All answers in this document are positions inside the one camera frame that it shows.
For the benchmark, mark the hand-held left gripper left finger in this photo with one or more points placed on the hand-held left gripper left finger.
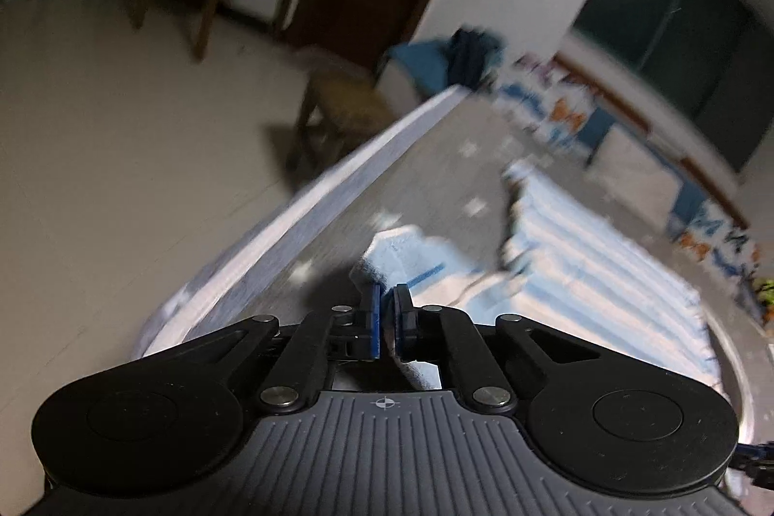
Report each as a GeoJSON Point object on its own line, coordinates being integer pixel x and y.
{"type": "Point", "coordinates": [375, 321]}

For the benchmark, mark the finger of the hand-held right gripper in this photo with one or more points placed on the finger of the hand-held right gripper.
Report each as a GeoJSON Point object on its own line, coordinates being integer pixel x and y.
{"type": "Point", "coordinates": [753, 458]}

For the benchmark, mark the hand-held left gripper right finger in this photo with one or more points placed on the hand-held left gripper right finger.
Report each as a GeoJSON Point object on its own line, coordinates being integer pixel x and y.
{"type": "Point", "coordinates": [397, 324]}

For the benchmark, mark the blue white striped shirt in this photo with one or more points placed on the blue white striped shirt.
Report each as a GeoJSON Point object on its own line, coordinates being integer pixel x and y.
{"type": "Point", "coordinates": [580, 274]}

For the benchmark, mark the dark blue clothes pile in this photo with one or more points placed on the dark blue clothes pile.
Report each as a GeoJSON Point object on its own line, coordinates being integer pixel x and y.
{"type": "Point", "coordinates": [471, 53]}

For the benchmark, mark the yellow green object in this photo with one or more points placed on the yellow green object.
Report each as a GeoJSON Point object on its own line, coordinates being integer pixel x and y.
{"type": "Point", "coordinates": [765, 291]}

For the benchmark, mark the wooden stool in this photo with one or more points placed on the wooden stool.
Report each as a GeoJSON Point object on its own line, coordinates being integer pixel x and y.
{"type": "Point", "coordinates": [341, 108]}

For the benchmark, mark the teal blue cloth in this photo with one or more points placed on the teal blue cloth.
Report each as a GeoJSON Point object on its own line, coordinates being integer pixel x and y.
{"type": "Point", "coordinates": [423, 64]}

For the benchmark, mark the dark window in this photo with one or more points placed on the dark window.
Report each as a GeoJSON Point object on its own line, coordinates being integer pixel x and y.
{"type": "Point", "coordinates": [677, 32]}

